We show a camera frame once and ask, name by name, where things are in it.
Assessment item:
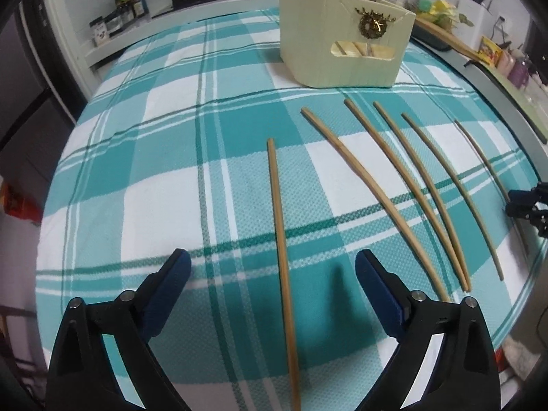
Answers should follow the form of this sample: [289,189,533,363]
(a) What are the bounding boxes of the white knife holder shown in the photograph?
[456,0,495,50]

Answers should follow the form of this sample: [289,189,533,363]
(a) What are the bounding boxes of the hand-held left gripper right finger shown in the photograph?
[355,249,499,411]

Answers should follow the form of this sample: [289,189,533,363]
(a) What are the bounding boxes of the red plastic stool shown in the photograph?
[0,182,43,226]

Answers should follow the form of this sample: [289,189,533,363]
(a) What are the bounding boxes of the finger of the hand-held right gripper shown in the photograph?
[533,182,548,237]
[505,188,541,219]

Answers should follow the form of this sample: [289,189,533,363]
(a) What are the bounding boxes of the cream utensil holder box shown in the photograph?
[279,0,417,89]

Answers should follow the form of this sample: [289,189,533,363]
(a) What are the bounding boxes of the teal plaid tablecloth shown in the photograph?
[36,9,540,411]

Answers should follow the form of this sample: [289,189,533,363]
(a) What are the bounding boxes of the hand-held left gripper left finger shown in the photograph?
[47,248,192,411]

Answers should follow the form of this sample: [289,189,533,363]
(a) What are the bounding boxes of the pink cup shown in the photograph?
[499,49,521,75]

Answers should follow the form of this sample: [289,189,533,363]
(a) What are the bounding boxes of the rack of spice jars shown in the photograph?
[89,6,129,48]

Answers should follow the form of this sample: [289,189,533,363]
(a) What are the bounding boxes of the wooden cutting board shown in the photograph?
[413,17,482,61]

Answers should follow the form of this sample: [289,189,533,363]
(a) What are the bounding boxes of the clear plastic bag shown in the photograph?
[404,0,461,30]

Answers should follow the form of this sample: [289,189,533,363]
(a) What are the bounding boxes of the dark door frame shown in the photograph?
[21,0,90,125]

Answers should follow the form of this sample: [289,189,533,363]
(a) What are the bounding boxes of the long wooden chopstick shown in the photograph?
[301,108,451,302]
[266,138,301,411]
[374,102,472,290]
[345,99,468,292]
[454,120,519,221]
[401,112,505,281]

